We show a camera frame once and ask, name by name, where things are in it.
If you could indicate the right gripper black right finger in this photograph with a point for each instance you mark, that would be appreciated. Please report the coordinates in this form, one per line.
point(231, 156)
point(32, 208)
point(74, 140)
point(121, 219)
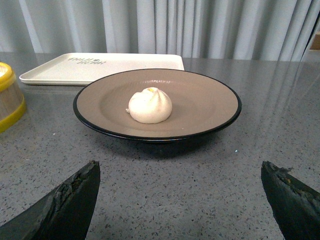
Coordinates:
point(295, 205)

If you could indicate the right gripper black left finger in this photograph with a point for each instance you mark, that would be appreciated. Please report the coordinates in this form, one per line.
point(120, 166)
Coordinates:
point(65, 213)

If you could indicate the white steamed bun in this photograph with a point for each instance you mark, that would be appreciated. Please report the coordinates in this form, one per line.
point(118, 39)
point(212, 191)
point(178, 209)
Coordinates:
point(150, 106)

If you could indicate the brown plate with black rim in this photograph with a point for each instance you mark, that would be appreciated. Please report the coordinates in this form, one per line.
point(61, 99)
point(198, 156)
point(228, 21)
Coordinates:
point(200, 105)

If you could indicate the cream rectangular serving tray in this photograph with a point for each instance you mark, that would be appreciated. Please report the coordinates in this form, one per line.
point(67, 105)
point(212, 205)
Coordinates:
point(80, 69)

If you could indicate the yellow rimmed bamboo steamer basket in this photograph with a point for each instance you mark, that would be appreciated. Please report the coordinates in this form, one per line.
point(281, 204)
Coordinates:
point(12, 101)

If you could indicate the wooden shelf edge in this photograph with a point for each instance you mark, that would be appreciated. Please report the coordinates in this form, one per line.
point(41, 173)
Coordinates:
point(315, 46)

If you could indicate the grey pleated curtain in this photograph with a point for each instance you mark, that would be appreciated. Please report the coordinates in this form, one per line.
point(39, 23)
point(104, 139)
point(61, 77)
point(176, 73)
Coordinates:
point(270, 30)

